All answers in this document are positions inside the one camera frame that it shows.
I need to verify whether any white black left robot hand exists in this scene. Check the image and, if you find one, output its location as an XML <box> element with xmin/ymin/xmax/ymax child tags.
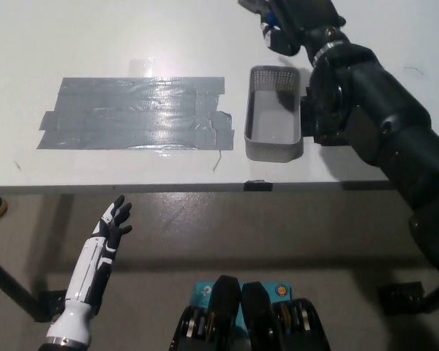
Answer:
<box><xmin>63</xmin><ymin>194</ymin><xmax>133</xmax><ymax>307</ymax></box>

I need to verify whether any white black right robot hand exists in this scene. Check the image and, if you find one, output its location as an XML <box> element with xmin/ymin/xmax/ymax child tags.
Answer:
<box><xmin>258</xmin><ymin>0</ymin><xmax>348</xmax><ymax>57</ymax></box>

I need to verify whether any blue handled plier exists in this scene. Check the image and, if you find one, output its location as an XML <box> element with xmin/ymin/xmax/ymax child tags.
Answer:
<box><xmin>237</xmin><ymin>0</ymin><xmax>281</xmax><ymax>30</ymax></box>

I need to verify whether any grey perforated plastic container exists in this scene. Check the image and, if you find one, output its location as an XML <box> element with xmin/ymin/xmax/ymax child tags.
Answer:
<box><xmin>243</xmin><ymin>65</ymin><xmax>304</xmax><ymax>163</ymax></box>

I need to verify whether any black table leg with foot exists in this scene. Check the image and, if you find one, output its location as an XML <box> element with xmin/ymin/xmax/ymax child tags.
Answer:
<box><xmin>0</xmin><ymin>248</ymin><xmax>69</xmax><ymax>323</ymax></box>
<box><xmin>378</xmin><ymin>272</ymin><xmax>439</xmax><ymax>315</ymax></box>

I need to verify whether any black flat mat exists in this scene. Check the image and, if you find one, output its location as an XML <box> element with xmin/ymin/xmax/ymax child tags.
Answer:
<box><xmin>299</xmin><ymin>84</ymin><xmax>352</xmax><ymax>147</ymax></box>

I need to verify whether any black tape piece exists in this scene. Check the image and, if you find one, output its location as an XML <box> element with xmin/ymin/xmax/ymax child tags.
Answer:
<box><xmin>243</xmin><ymin>179</ymin><xmax>274</xmax><ymax>192</ymax></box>

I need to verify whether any grey duct tape patch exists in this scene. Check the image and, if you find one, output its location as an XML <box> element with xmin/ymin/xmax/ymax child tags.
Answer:
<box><xmin>36</xmin><ymin>75</ymin><xmax>236</xmax><ymax>151</ymax></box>

